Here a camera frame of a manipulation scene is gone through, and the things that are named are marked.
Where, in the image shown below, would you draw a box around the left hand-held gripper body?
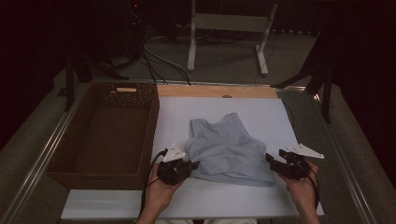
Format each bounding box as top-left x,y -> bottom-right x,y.
156,142 -> 191,187

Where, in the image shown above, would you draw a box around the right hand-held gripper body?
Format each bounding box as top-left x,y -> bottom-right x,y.
273,142 -> 325,181

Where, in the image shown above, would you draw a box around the light blue tank top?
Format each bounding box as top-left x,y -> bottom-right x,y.
183,112 -> 276,188

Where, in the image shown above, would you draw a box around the brown wicker basket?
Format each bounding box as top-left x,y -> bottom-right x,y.
45,81 -> 161,191

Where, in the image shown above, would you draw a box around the person's left hand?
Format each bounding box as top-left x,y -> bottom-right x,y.
145,167 -> 185,217

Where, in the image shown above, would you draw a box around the person's right hand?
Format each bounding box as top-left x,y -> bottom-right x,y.
281,161 -> 320,207

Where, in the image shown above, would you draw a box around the white foam board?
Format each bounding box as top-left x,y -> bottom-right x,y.
60,96 -> 325,220

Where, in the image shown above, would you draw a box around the black tripod stand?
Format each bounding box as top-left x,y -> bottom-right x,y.
270,29 -> 336,124
57,50 -> 131,113

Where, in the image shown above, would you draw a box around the wooden board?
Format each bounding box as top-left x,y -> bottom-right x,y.
157,84 -> 279,100

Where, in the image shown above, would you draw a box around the right hand-held gripper cable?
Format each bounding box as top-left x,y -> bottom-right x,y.
305,165 -> 321,210

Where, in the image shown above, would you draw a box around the hand-held gripper cable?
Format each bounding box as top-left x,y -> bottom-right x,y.
134,147 -> 170,224
305,165 -> 321,210

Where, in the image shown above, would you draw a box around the left hand-held gripper cable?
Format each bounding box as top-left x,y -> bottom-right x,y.
134,147 -> 170,224

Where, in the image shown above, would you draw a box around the aluminium frame rail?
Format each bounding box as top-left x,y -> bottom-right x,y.
91,77 -> 308,91
310,92 -> 378,224
0,81 -> 92,224

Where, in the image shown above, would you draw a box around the black floor cables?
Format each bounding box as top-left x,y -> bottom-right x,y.
140,33 -> 196,87

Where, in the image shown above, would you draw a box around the white metal stand frame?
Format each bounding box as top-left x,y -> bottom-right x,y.
186,0 -> 279,77

